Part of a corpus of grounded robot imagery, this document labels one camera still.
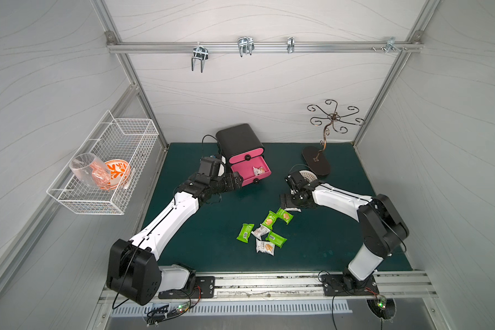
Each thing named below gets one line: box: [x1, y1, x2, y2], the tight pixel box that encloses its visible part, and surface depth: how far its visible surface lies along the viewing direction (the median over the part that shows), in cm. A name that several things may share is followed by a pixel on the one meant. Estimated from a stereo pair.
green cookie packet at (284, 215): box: [276, 207, 295, 225], surface depth 92 cm
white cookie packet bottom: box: [255, 238, 275, 256], surface depth 83 cm
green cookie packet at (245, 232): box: [236, 223, 256, 244], surface depth 86 cm
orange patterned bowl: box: [104, 159, 132, 190], surface depth 68 cm
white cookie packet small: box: [253, 166, 266, 176], surface depth 98 cm
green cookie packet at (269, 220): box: [261, 210, 278, 230], surface depth 91 cm
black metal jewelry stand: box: [301, 99, 366, 176], surface depth 95 cm
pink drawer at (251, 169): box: [231, 155, 272, 187], surface depth 100 cm
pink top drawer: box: [228, 147, 264, 165], surface depth 97 cm
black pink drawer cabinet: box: [215, 123, 272, 187], surface depth 100 cm
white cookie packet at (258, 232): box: [250, 224, 271, 240], surface depth 87 cm
